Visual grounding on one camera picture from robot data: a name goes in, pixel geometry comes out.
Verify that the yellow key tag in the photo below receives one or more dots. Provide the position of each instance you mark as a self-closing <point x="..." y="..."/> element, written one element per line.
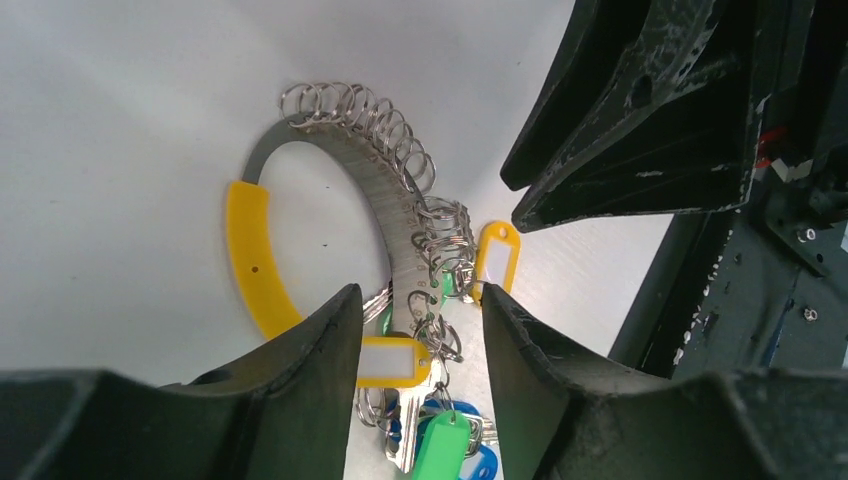
<point x="497" y="258"/>
<point x="392" y="362"/>

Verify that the green key tag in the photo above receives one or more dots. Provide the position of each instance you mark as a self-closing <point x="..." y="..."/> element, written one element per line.
<point x="443" y="447"/>

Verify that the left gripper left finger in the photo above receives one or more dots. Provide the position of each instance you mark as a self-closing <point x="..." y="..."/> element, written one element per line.
<point x="281" y="411"/>

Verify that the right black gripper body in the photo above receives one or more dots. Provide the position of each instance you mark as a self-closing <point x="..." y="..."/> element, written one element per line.
<point x="763" y="285"/>

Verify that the large keyring with yellow handle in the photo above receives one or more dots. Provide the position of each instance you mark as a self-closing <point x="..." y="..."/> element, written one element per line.
<point x="343" y="167"/>

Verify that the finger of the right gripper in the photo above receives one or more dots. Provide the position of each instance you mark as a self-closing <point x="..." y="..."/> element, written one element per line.
<point x="696" y="128"/>
<point x="584" y="110"/>

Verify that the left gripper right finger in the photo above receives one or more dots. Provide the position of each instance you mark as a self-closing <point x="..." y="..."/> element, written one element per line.
<point x="564" y="411"/>

